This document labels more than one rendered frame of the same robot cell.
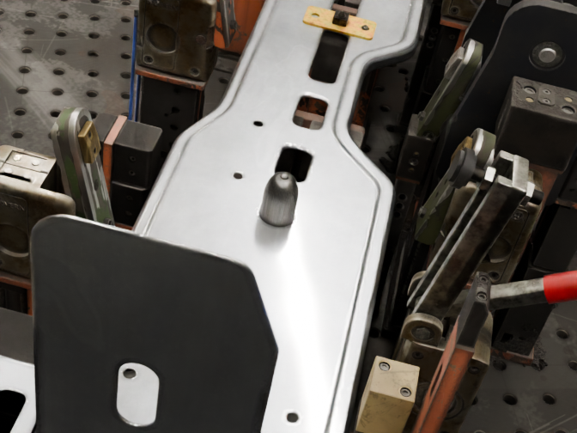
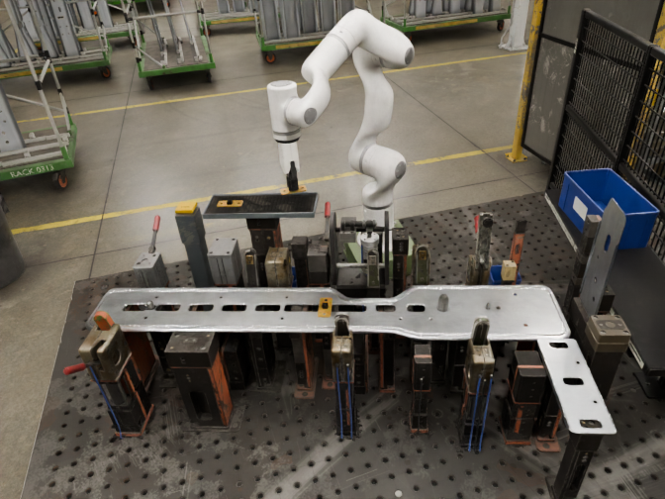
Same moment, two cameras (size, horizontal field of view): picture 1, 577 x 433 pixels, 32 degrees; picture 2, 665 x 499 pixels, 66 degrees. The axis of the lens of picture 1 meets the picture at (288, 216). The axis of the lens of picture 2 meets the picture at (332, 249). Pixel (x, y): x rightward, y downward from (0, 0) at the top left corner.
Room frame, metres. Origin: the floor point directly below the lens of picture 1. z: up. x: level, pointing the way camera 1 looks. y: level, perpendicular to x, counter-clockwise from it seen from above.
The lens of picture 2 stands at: (0.94, 1.12, 1.99)
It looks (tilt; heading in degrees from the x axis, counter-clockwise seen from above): 34 degrees down; 272
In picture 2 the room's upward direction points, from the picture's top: 4 degrees counter-clockwise
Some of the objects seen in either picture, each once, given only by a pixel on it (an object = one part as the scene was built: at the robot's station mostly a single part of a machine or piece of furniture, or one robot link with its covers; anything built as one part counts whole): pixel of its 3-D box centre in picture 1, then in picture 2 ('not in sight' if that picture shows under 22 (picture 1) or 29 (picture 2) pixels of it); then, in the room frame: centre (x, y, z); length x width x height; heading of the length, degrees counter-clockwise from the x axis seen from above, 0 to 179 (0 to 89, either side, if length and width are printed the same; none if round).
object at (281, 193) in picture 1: (279, 200); (442, 303); (0.68, 0.01, 1.02); 0.03 x 0.03 x 0.07
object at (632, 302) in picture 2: not in sight; (619, 261); (0.11, -0.15, 1.02); 0.90 x 0.22 x 0.03; 86
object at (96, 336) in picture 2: not in sight; (119, 382); (1.62, 0.13, 0.88); 0.15 x 0.11 x 0.36; 86
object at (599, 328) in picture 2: not in sight; (594, 372); (0.29, 0.17, 0.88); 0.08 x 0.08 x 0.36; 86
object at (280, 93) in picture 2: not in sight; (284, 106); (1.11, -0.34, 1.50); 0.09 x 0.08 x 0.13; 136
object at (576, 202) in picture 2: not in sight; (604, 207); (0.10, -0.34, 1.10); 0.30 x 0.17 x 0.13; 93
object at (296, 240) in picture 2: not in sight; (304, 287); (1.10, -0.23, 0.90); 0.05 x 0.05 x 0.40; 86
